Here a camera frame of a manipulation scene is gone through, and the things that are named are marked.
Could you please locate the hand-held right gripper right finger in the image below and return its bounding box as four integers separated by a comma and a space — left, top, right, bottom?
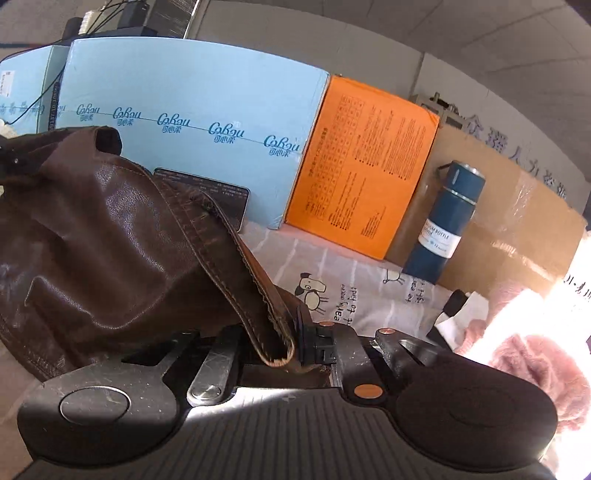
297, 314, 445, 408

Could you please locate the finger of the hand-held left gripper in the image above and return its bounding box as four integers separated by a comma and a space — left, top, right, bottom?
0, 136, 29, 182

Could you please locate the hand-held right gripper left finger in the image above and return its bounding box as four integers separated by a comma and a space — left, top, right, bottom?
88, 324, 244, 408

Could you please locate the brown leather jacket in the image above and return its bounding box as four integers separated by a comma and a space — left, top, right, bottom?
0, 126, 320, 384

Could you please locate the pink knit sweater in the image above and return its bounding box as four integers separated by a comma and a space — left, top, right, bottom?
455, 231, 591, 435

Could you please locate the small light blue box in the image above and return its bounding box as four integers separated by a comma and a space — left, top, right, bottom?
0, 45, 71, 139

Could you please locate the printed bed sheet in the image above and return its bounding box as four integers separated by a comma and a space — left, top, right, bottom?
0, 219, 478, 416

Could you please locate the white garment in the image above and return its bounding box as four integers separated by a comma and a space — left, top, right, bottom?
436, 291, 491, 348

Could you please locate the black label card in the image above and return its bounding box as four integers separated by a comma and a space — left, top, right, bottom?
152, 167, 251, 233

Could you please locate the dark blue vacuum bottle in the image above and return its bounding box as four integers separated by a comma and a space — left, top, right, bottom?
401, 160, 487, 284

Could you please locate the large light blue box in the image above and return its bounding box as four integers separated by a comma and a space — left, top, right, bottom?
54, 38, 331, 231

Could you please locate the orange printed box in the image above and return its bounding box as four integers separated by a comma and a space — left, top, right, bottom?
283, 75, 441, 261

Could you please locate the black electronic device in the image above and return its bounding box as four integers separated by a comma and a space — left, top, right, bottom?
115, 0, 204, 38

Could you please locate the taped brown cardboard box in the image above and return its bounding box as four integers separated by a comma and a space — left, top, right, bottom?
385, 124, 588, 297

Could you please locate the white shopping bag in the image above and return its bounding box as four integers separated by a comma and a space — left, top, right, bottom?
549, 258, 591, 306

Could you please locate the black cable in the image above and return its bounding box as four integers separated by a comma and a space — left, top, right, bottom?
0, 39, 75, 126

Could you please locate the grey wall lettering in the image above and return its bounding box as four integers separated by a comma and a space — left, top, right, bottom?
465, 114, 570, 200

